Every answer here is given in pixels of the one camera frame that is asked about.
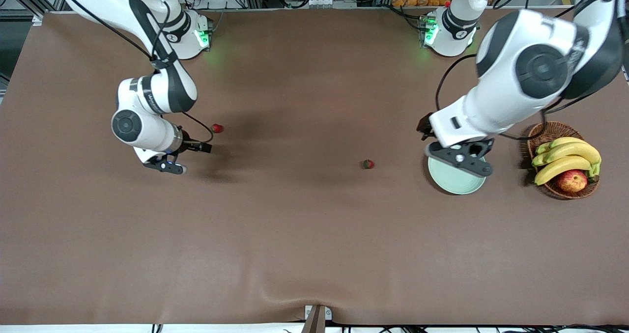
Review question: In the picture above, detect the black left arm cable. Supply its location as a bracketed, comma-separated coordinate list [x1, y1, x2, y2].
[435, 0, 625, 142]

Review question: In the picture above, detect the brown table mat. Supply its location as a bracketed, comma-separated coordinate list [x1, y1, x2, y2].
[0, 8, 629, 326]

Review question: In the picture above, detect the brown wicker basket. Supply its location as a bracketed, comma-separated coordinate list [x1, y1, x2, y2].
[527, 121, 600, 200]

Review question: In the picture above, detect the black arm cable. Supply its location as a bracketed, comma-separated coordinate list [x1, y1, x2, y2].
[435, 0, 625, 142]
[53, 0, 215, 144]

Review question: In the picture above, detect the small yellow banana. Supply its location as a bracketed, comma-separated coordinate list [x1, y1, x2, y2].
[536, 137, 588, 156]

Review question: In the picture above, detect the red apple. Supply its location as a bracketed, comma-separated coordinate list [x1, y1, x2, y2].
[557, 169, 589, 194]

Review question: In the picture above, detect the yellow banana beside apple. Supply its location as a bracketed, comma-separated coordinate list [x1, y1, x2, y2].
[534, 156, 594, 186]

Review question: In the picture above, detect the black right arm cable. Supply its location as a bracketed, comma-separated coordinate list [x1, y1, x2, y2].
[53, 0, 215, 144]

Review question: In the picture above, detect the metal table edge bracket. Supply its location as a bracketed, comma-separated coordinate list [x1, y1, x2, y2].
[304, 305, 333, 333]

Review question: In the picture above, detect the light green round plate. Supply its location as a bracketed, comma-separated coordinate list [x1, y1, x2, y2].
[428, 155, 487, 195]

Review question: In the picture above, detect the large yellow banana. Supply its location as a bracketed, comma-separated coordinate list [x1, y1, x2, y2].
[532, 142, 602, 176]

